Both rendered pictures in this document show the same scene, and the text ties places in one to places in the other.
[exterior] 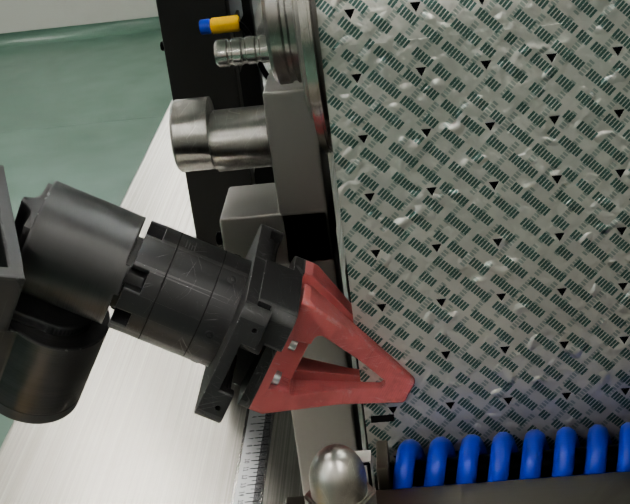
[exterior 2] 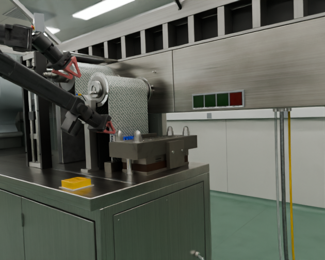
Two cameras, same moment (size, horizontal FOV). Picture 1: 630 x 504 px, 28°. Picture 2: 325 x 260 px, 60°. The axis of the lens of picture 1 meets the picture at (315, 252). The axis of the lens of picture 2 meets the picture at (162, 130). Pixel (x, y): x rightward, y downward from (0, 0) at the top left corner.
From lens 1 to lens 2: 0.93 m
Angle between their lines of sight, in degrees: 57
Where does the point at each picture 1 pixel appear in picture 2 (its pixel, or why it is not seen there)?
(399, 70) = (114, 93)
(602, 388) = (131, 132)
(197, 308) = (99, 117)
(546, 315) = (126, 123)
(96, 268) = (89, 110)
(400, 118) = (114, 98)
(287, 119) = (93, 103)
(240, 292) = (101, 116)
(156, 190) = not seen: outside the picture
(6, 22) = not seen: outside the picture
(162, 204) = not seen: outside the picture
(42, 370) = (79, 126)
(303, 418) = (91, 147)
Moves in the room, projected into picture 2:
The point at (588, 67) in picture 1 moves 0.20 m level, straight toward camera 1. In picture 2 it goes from (129, 95) to (158, 92)
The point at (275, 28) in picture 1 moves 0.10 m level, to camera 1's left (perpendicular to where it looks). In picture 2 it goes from (100, 88) to (81, 87)
